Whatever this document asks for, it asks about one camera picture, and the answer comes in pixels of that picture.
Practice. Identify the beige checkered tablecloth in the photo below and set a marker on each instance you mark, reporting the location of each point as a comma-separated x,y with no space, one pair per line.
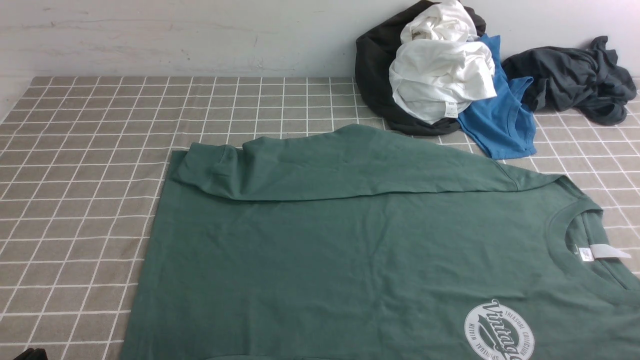
84,161

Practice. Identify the dark grey crumpled shirt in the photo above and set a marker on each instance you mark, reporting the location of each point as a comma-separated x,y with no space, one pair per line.
586,79

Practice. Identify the white crumpled shirt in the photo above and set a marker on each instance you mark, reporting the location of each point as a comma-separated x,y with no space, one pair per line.
441,66

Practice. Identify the green long sleeve shirt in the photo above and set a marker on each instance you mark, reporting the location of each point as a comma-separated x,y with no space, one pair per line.
364,244

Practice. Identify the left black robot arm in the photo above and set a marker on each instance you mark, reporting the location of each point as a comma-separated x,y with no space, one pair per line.
32,354

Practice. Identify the black garment in pile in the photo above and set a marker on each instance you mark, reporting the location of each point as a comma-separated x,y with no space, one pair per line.
375,52

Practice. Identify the blue shirt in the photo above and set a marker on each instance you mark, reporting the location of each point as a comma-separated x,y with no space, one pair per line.
502,127

